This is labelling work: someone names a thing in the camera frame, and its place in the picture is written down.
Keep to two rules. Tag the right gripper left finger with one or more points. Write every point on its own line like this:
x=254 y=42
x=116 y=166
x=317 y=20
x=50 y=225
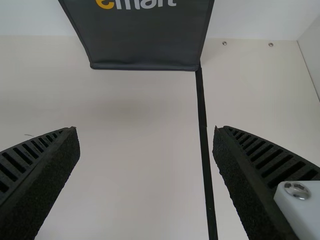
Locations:
x=37 y=180

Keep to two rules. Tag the black strip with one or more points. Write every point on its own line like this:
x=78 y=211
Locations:
x=206 y=162

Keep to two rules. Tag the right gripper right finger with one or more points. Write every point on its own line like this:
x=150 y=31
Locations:
x=255 y=180

